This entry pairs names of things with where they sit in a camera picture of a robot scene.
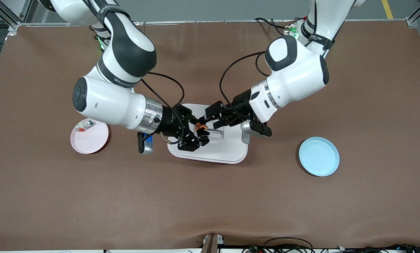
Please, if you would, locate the white lidded box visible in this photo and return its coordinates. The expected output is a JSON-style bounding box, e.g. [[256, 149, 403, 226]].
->
[[167, 103, 250, 164]]

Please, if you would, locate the pink round plate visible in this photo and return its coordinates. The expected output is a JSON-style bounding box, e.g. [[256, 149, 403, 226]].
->
[[70, 117, 109, 154]]

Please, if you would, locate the light blue round plate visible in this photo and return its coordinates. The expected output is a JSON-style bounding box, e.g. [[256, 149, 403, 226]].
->
[[298, 137, 340, 177]]

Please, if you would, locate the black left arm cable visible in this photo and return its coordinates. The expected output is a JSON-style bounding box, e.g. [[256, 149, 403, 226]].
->
[[219, 51, 267, 108]]

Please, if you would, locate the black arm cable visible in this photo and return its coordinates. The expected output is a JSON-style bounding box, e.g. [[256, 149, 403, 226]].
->
[[140, 72, 185, 145], [219, 51, 267, 108]]

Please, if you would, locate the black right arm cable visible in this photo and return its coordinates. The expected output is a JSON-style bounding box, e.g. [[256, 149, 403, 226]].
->
[[140, 72, 185, 145]]

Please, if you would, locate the black left base cable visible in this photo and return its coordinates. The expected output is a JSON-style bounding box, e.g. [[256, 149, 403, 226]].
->
[[255, 17, 296, 37]]

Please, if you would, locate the white silver-capped switch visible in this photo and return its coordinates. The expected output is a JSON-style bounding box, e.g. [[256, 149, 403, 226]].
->
[[76, 120, 95, 132]]

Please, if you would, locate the metal table edge bracket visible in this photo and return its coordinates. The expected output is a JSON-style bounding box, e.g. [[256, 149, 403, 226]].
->
[[201, 233, 225, 253]]

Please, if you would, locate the black cable bundle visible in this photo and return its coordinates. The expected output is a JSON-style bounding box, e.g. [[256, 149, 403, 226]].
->
[[242, 237, 420, 253]]

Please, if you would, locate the aluminium frame post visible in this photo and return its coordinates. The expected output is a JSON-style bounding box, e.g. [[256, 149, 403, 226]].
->
[[405, 0, 420, 28], [0, 0, 33, 30]]

